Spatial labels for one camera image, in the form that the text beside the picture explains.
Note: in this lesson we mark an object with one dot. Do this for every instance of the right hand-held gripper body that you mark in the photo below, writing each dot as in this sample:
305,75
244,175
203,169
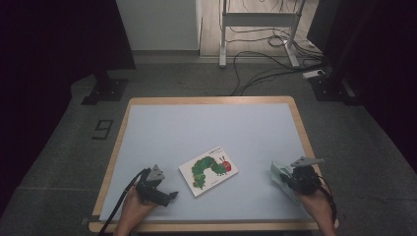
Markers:
305,178

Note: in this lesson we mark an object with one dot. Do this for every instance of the caterpillar picture book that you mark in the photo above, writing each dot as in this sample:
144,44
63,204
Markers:
208,170

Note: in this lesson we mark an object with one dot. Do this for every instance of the person's left hand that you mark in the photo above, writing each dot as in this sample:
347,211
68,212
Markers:
132,211

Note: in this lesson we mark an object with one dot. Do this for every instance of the light green cloth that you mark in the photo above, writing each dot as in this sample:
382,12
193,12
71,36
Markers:
278,175

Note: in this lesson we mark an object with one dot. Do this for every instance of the black stand base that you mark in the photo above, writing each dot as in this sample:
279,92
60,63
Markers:
106,90
329,88

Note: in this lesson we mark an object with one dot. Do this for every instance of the white metal desk frame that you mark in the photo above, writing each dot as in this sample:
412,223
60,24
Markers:
259,19

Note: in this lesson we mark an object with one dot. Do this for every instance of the wooden table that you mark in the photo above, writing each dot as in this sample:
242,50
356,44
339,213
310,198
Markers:
213,99

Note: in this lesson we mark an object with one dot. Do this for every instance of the white partition panel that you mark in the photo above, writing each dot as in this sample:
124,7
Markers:
157,23

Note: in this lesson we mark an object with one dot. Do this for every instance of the person's right hand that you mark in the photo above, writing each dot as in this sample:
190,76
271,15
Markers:
316,206

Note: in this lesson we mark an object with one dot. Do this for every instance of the white power strip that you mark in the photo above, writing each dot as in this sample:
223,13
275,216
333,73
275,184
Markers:
313,74

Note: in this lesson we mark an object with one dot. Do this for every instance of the dark curtain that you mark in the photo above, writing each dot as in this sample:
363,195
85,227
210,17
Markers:
49,65
387,65

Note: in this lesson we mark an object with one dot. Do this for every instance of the black tape strip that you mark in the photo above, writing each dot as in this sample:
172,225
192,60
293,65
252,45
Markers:
91,220

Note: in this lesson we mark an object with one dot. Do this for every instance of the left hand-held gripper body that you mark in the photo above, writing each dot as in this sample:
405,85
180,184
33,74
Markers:
150,185

